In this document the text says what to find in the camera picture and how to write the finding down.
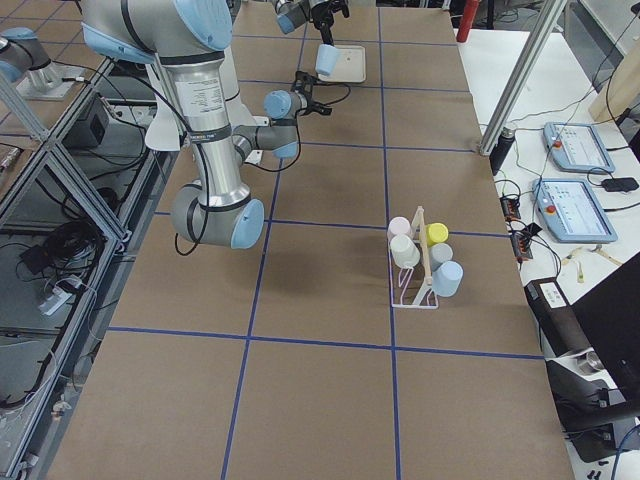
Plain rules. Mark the aluminium frame post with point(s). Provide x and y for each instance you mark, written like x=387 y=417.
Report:
x=527 y=59

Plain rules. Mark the black box with label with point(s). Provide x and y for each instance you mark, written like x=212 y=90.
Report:
x=558 y=328

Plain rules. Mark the black computer monitor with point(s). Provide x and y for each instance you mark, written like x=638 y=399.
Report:
x=595 y=418

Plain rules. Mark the black drink bottle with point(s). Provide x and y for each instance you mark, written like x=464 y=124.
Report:
x=504 y=143

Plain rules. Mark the light blue plastic cup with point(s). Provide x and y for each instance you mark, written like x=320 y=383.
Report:
x=447 y=278

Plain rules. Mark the grey plastic cup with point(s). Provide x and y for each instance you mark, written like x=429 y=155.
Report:
x=439 y=253

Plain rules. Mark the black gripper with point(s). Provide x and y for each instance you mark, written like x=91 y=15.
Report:
x=311 y=101
x=324 y=21

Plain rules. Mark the yellow plastic cup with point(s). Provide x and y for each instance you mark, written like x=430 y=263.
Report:
x=436 y=233

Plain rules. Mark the black power adapter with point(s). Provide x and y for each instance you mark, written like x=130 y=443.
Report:
x=620 y=185

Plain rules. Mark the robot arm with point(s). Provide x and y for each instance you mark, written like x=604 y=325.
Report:
x=292 y=14
x=189 y=39

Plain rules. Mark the pale green plastic cup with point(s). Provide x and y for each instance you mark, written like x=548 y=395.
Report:
x=404 y=251

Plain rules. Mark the pink plastic cup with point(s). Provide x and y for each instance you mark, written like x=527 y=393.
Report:
x=399 y=226

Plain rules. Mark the cream plastic tray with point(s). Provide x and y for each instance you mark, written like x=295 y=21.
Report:
x=351 y=66

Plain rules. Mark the far teach pendant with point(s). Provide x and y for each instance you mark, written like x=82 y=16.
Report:
x=577 y=148

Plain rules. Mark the white wire cup rack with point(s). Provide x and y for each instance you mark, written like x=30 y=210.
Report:
x=413 y=288

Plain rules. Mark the teach pendant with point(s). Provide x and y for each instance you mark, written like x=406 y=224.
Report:
x=571 y=211
x=577 y=148

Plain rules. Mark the near teach pendant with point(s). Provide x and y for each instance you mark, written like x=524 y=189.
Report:
x=571 y=211

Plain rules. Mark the red fire extinguisher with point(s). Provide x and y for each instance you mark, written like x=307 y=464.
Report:
x=467 y=19

